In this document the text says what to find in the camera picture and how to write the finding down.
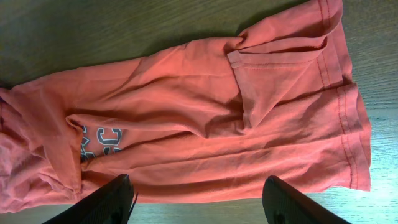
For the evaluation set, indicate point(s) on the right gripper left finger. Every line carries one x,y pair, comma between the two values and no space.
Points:
113,203

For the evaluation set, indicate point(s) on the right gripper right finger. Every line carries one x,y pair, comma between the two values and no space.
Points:
283,204

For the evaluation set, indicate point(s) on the red soccer t-shirt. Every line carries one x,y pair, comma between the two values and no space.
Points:
205,121

